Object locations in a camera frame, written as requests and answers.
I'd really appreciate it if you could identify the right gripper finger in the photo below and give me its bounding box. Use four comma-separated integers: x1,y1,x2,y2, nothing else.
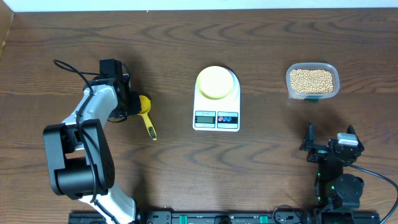
300,122,315,149
346,125,360,144

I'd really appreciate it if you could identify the yellow measuring scoop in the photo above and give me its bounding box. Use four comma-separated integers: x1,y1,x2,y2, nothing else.
139,95,157,141

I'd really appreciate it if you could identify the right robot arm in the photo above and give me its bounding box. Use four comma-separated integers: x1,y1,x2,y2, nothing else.
299,123,364,212

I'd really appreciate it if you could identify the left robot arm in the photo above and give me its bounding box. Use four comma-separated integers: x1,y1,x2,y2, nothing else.
43,76,145,223

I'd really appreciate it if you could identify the pale yellow plastic bowl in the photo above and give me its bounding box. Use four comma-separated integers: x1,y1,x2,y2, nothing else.
197,66,234,100

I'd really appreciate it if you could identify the white digital kitchen scale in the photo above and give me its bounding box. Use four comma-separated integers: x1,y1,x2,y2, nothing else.
192,68,241,132

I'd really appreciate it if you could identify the clear plastic container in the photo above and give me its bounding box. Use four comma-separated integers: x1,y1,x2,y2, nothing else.
286,63,340,101

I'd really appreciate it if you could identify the pile of soybeans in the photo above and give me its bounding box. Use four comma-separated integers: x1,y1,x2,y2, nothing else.
290,69,333,94

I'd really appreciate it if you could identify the cardboard panel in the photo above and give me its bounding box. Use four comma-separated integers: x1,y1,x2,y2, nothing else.
0,0,14,55

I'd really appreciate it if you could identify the right black cable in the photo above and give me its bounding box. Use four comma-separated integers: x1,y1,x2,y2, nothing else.
341,158,398,224

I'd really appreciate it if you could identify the black cable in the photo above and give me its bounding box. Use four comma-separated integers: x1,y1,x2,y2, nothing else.
53,58,121,224
341,158,398,224

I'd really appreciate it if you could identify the left black cable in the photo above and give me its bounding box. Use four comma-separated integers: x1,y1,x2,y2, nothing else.
53,58,121,224

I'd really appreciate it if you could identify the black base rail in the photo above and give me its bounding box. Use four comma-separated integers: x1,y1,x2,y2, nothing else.
68,210,381,224

